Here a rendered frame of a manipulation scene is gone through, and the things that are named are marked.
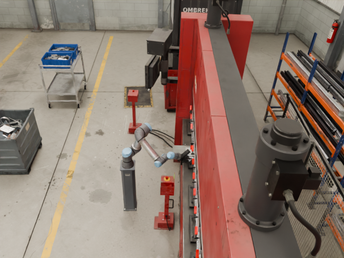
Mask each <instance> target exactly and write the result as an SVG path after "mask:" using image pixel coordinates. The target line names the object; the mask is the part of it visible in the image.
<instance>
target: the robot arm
mask: <svg viewBox="0 0 344 258"><path fill-rule="evenodd" d="M151 131H152V127H151V125H150V124H148V123H144V124H143V125H141V126H140V127H138V128H137V129H136V130H135V139H136V140H135V142H133V143H132V145H131V146H130V147H127V148H124V149H123V150H122V163H121V166H122V167H123V168H124V169H130V168H132V167H133V166H134V162H133V160H132V157H133V156H134V155H135V154H137V153H138V152H140V151H141V149H142V147H143V148H144V149H145V150H146V152H147V153H148V154H149V155H150V157H151V158H152V159H153V160H154V165H155V167H160V166H162V165H163V164H164V163H165V162H166V161H167V160H170V159H175V160H178V161H182V162H183V163H184V162H185V163H186V162H187V161H188V160H189V161H191V159H192V158H193V157H192V156H191V155H188V154H189V153H190V150H189V149H187V150H186V151H185V152H184V153H182V154H180V153H174V152H168V153H164V154H162V156H161V157H159V155H158V154H157V153H156V152H155V151H154V149H153V148H152V147H151V146H150V144H149V143H148V142H147V141H146V139H145V137H146V136H148V134H149V132H151ZM141 146H142V147H141Z"/></svg>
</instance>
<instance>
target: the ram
mask: <svg viewBox="0 0 344 258"><path fill-rule="evenodd" d="M195 77H196V82H197V88H196V84H195ZM193 99H194V105H193V108H194V107H195V113H194V117H195V124H196V130H195V134H196V141H197V147H196V152H197V158H198V164H197V169H198V174H199V181H198V187H199V191H200V199H199V204H200V208H201V216H200V222H201V224H202V241H203V257H204V258H224V257H223V248H222V240H221V231H220V222H219V214H218V205H217V196H216V188H215V183H214V174H213V165H212V157H211V148H210V140H209V134H208V123H207V114H206V105H205V97H204V88H203V79H202V71H201V64H200V53H199V45H198V39H197V50H196V62H195V73H194V79H193Z"/></svg>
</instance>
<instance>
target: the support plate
mask: <svg viewBox="0 0 344 258"><path fill-rule="evenodd" d="M186 147H190V146H184V145H173V152H174V153H180V154H182V153H184V152H185V148H186ZM188 155H191V153H189V154H188ZM191 156H193V157H194V155H191Z"/></svg>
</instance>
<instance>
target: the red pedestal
mask: <svg viewBox="0 0 344 258"><path fill-rule="evenodd" d="M138 97H139V91H138V90H129V92H128V96H127V99H128V102H132V111H133V123H130V125H129V127H128V132H127V133H128V134H135V130H136V129H137V128H138V127H140V126H141V125H142V123H136V108H135V102H138Z"/></svg>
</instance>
